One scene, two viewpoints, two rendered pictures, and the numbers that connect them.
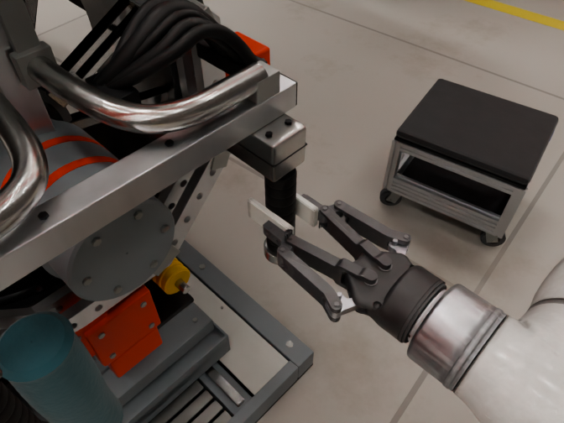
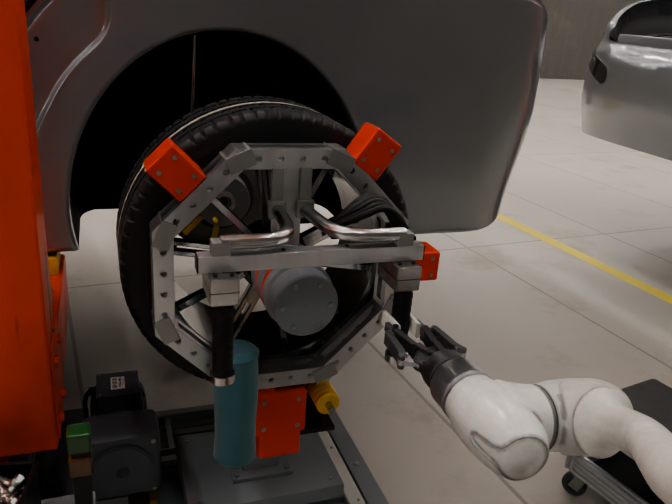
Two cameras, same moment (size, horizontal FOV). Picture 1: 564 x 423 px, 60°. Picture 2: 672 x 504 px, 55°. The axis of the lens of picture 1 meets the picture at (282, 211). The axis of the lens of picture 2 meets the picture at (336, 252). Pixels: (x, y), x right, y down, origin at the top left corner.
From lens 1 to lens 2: 0.76 m
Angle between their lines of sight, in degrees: 34
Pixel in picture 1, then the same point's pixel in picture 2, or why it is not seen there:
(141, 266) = (310, 321)
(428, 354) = (437, 383)
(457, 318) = (457, 365)
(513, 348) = (477, 380)
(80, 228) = (294, 261)
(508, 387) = (464, 392)
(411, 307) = (439, 361)
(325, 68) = (558, 359)
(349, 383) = not seen: outside the picture
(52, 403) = (228, 392)
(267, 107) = (403, 250)
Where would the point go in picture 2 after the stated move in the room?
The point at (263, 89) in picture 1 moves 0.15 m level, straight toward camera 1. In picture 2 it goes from (403, 239) to (374, 265)
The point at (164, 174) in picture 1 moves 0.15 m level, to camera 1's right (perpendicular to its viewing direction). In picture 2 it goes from (339, 257) to (418, 277)
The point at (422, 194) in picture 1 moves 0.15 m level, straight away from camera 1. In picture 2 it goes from (602, 482) to (626, 462)
